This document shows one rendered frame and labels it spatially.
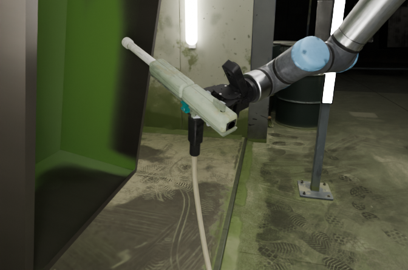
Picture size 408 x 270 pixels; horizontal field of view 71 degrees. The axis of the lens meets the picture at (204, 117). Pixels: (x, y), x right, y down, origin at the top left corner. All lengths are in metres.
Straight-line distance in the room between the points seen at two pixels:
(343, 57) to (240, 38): 1.78
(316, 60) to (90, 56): 0.80
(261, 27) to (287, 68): 1.79
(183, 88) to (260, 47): 1.93
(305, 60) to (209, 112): 0.29
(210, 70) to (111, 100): 1.61
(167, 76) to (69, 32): 0.58
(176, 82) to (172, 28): 2.03
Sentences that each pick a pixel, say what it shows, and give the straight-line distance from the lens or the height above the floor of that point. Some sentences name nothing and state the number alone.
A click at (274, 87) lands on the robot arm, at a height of 0.86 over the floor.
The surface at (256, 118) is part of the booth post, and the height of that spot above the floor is 0.24.
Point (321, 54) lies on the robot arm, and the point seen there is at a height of 0.96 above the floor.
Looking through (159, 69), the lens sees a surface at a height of 0.92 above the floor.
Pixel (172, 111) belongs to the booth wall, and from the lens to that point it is 2.84.
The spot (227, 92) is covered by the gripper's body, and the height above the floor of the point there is 0.86.
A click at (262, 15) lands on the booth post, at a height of 1.14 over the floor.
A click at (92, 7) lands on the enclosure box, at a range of 1.17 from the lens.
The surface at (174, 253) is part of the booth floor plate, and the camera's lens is 1.45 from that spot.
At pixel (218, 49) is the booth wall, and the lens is 2.63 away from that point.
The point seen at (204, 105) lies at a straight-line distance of 0.64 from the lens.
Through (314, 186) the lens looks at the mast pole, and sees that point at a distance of 2.05.
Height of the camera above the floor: 1.02
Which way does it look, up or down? 17 degrees down
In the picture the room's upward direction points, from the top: straight up
